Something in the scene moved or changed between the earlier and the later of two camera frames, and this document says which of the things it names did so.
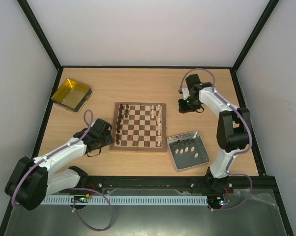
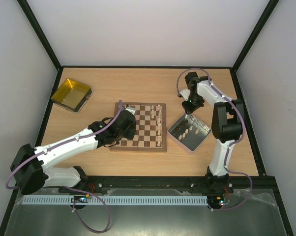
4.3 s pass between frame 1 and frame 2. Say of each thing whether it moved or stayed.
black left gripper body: moved
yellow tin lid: stayed
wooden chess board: stayed
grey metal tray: moved
